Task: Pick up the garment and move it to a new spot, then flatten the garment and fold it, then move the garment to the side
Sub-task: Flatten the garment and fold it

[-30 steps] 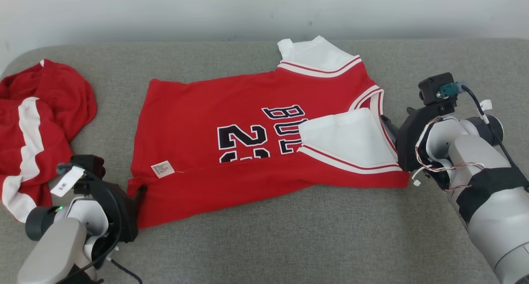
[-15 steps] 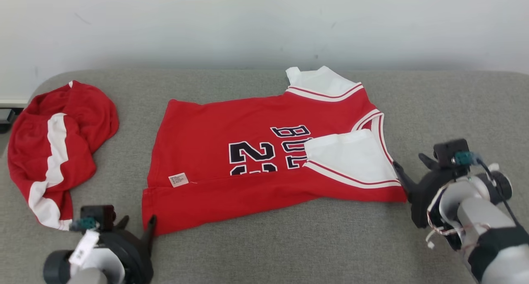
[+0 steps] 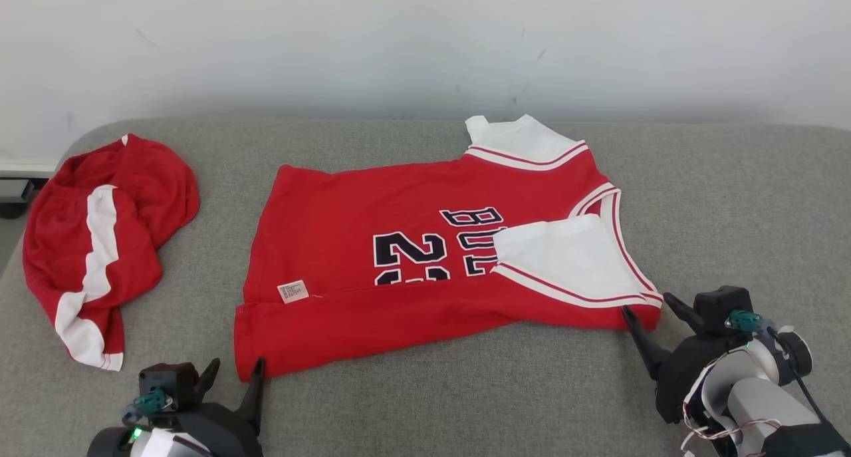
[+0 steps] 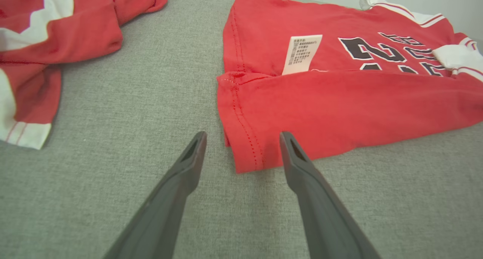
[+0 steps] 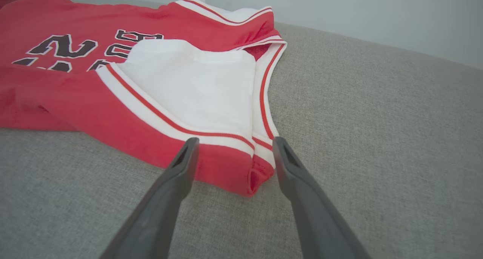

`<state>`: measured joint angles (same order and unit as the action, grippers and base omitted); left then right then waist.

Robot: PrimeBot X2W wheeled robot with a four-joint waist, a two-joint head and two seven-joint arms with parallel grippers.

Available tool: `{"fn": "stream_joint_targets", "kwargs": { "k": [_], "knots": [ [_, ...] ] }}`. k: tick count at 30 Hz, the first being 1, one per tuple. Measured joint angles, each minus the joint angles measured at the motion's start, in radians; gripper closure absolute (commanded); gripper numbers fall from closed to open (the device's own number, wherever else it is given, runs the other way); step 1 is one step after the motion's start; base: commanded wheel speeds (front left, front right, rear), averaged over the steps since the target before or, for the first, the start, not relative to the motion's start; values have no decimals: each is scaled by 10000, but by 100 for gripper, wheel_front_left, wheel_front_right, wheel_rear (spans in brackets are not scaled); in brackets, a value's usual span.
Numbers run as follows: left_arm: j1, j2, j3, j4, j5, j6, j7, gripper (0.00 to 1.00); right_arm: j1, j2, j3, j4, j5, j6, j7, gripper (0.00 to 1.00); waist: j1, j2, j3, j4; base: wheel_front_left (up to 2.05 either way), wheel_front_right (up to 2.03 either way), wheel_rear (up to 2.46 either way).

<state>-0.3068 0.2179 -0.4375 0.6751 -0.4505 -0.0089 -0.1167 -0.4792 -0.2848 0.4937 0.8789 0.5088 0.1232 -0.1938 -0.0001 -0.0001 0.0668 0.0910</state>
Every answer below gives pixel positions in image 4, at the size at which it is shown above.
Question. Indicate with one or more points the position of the red Bulls 23 jersey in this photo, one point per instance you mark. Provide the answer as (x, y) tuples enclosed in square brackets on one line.
[(339, 108)]

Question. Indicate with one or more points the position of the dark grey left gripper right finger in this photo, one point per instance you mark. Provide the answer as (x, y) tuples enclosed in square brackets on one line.
[(324, 221)]

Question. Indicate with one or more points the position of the red shorts with white stripe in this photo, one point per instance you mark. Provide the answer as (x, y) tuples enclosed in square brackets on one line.
[(75, 32)]

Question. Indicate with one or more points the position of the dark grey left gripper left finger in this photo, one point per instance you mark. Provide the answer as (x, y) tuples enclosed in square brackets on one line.
[(166, 213)]

